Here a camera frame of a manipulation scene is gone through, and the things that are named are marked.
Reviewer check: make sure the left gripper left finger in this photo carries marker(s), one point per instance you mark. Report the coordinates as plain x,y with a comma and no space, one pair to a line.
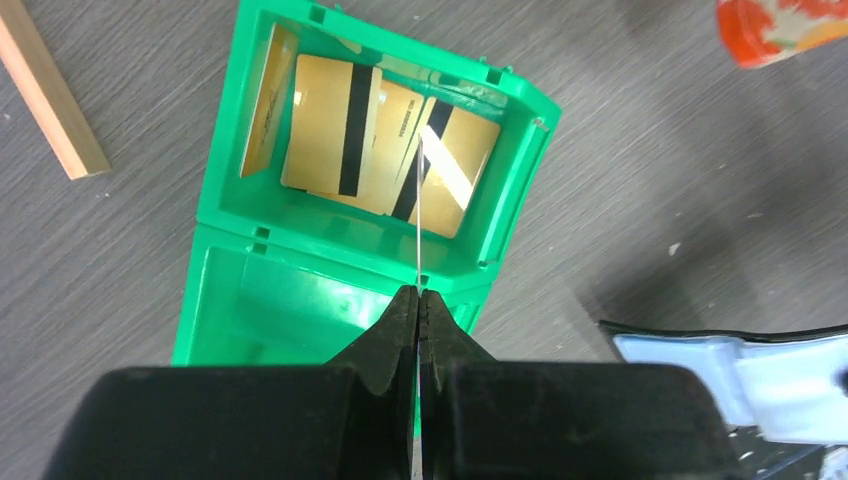
348,418

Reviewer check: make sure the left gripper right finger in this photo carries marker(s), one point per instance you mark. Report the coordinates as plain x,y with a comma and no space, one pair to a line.
484,418

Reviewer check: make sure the gold striped card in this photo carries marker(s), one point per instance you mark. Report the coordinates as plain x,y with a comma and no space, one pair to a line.
420,176
333,125

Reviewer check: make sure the green plastic two-compartment bin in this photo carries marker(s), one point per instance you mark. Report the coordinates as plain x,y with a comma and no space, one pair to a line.
282,276

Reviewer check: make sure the black leather card holder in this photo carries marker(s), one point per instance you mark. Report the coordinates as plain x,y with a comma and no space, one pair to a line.
792,386

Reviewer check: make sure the gold card with stripe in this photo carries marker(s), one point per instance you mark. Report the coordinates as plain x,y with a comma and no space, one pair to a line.
457,146

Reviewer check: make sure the wooden drying rack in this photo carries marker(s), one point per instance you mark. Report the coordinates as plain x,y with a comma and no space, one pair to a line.
47,95

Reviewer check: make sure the floral orange cloth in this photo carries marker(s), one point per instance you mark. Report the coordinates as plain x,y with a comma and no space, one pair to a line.
758,33

